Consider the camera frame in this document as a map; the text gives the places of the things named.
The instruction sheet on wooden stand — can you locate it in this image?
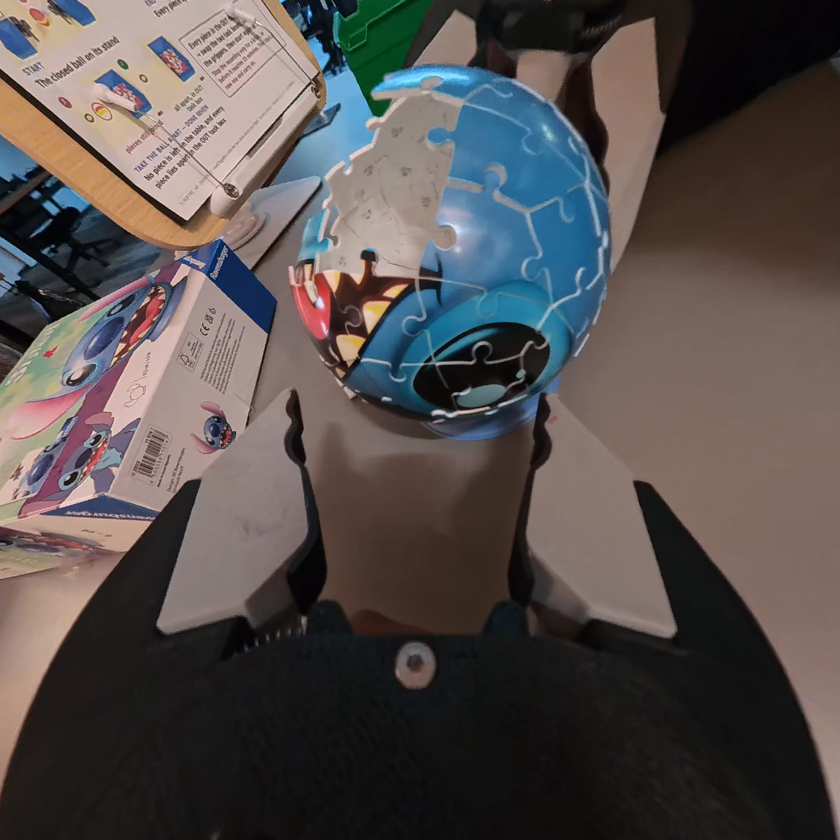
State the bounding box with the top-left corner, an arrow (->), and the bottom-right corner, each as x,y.
0,0 -> 327,249

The blue ball stand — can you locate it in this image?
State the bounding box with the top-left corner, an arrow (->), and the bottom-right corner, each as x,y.
420,387 -> 562,442

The blue puzzle ball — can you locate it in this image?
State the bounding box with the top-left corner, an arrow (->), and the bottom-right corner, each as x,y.
287,64 -> 613,427

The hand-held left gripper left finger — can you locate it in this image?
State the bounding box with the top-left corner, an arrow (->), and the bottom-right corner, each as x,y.
156,389 -> 328,636

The white document stand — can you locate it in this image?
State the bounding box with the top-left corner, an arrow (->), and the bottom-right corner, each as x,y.
174,101 -> 342,263

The green plastic bin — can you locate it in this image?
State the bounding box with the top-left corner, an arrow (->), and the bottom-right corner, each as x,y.
333,0 -> 431,119

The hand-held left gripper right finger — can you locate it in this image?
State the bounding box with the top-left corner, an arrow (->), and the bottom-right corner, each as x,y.
507,392 -> 677,641

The printed puzzle box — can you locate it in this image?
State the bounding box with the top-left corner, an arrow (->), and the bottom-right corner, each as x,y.
0,239 -> 278,532

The printed cardboard box base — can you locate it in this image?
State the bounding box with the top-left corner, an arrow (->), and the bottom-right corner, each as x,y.
0,505 -> 161,581

